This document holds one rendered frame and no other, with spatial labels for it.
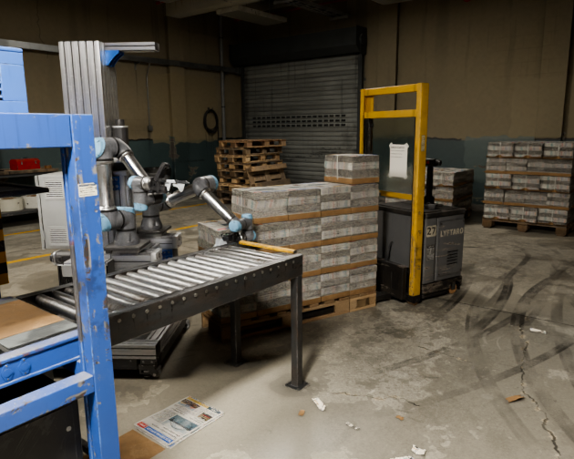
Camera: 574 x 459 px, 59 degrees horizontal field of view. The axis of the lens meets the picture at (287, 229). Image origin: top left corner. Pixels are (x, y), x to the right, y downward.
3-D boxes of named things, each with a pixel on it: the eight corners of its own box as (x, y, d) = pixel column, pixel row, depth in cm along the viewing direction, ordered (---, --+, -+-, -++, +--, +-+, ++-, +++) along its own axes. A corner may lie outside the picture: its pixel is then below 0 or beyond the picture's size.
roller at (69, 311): (45, 302, 225) (44, 291, 224) (104, 327, 196) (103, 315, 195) (34, 305, 221) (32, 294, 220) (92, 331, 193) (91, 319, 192)
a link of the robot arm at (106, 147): (126, 229, 301) (118, 137, 291) (106, 234, 288) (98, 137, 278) (111, 228, 307) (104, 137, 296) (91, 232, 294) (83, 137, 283)
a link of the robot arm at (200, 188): (189, 174, 332) (241, 224, 322) (199, 173, 342) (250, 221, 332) (181, 188, 336) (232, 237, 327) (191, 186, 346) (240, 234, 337)
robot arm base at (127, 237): (110, 246, 304) (108, 229, 302) (119, 240, 319) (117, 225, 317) (135, 246, 303) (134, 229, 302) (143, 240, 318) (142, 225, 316)
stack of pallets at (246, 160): (253, 197, 1152) (252, 138, 1127) (288, 199, 1100) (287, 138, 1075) (214, 204, 1045) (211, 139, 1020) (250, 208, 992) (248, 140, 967)
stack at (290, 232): (200, 326, 393) (196, 221, 377) (322, 300, 453) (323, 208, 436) (221, 344, 360) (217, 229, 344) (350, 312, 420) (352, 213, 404)
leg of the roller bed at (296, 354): (295, 381, 306) (295, 273, 293) (303, 383, 303) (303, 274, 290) (290, 384, 302) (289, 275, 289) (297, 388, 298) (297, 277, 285)
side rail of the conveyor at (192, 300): (295, 273, 293) (295, 253, 291) (303, 274, 290) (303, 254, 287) (78, 352, 190) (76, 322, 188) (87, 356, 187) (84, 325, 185)
